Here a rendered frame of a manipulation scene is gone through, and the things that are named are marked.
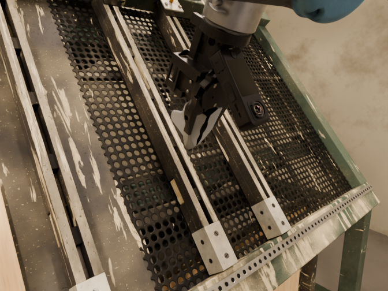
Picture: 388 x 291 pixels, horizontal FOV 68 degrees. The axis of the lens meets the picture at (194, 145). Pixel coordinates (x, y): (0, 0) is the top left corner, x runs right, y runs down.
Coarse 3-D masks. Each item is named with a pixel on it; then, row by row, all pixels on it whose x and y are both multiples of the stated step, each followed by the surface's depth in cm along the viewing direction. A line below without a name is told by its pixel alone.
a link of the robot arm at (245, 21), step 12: (216, 0) 34; (228, 0) 34; (204, 12) 37; (216, 12) 35; (228, 12) 35; (240, 12) 34; (252, 12) 35; (216, 24) 36; (228, 24) 35; (240, 24) 35; (252, 24) 36
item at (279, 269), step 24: (312, 216) 113; (336, 216) 122; (360, 216) 132; (312, 240) 106; (240, 264) 84; (264, 264) 89; (288, 264) 94; (192, 288) 77; (240, 288) 80; (264, 288) 84
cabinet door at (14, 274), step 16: (0, 192) 64; (0, 208) 62; (0, 224) 61; (0, 240) 59; (0, 256) 58; (16, 256) 60; (0, 272) 57; (16, 272) 58; (0, 288) 56; (16, 288) 57
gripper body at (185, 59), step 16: (192, 16) 40; (208, 32) 37; (224, 32) 36; (192, 48) 42; (208, 48) 40; (176, 64) 43; (192, 64) 41; (208, 64) 41; (176, 80) 44; (192, 80) 42; (208, 80) 40; (208, 96) 41; (224, 96) 44
